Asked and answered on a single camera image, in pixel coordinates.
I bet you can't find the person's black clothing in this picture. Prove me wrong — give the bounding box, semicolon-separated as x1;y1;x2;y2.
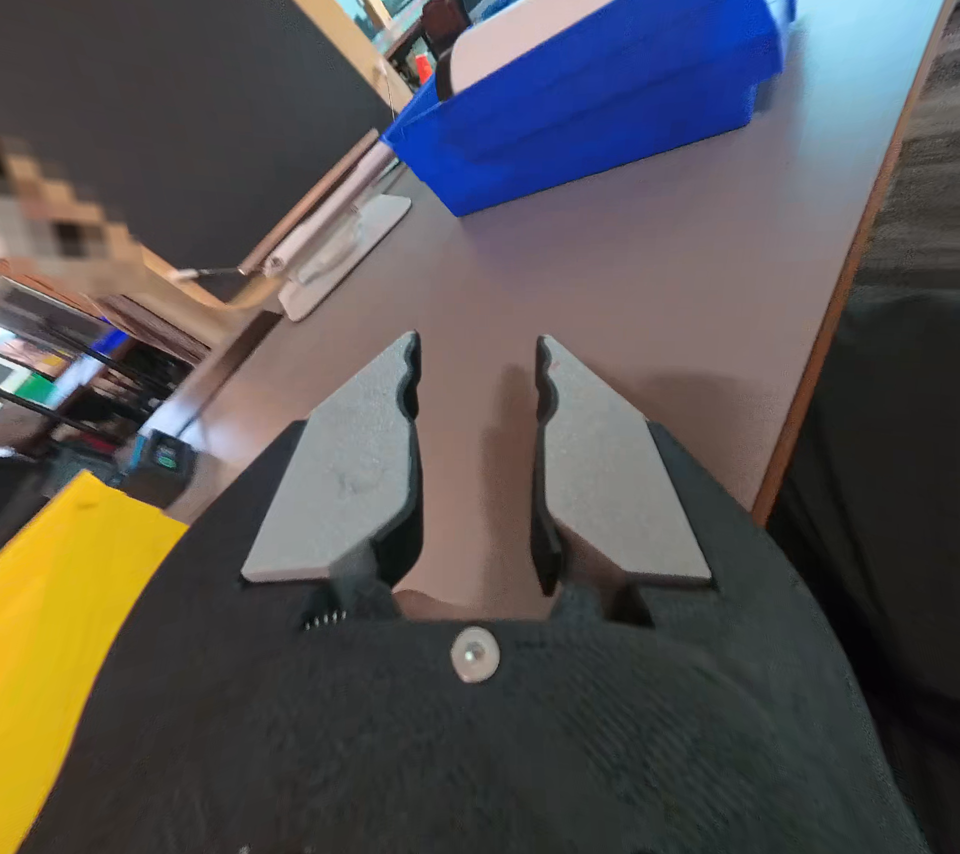
765;284;960;854

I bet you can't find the black device case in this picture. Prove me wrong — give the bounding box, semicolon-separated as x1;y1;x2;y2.
123;427;196;480

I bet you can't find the yellow plastic bin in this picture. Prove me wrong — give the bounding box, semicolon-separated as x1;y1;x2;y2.
0;472;189;854

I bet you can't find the black computer monitor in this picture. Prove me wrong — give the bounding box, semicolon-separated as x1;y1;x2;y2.
0;0;414;278

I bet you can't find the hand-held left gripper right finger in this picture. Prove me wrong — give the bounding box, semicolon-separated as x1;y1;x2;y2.
531;335;714;594

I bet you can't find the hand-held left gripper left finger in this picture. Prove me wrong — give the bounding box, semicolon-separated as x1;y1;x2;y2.
243;332;423;585

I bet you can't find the blue plastic bin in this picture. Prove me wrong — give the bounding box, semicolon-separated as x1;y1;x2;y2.
383;0;804;218

